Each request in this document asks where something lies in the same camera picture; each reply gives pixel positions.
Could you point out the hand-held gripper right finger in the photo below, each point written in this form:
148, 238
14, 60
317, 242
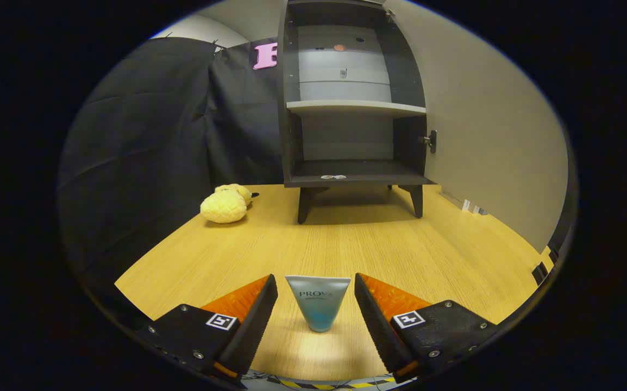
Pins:
378, 326

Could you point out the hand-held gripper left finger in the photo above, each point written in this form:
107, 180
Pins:
254, 326

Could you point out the blue cosmetic tube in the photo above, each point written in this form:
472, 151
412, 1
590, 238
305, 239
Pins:
319, 309

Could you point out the beige cabinet door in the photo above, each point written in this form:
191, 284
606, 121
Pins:
482, 136

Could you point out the yellow black striped tape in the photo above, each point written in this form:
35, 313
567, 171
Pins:
321, 386

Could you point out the yellow plush toy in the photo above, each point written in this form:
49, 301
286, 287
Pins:
224, 206

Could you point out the dark grey cabinet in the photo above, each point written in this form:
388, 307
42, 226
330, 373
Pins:
357, 169

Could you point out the black backdrop cloth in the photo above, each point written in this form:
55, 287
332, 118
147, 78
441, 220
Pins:
139, 152

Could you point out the grey cabinet shelf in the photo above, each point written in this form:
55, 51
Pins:
354, 107

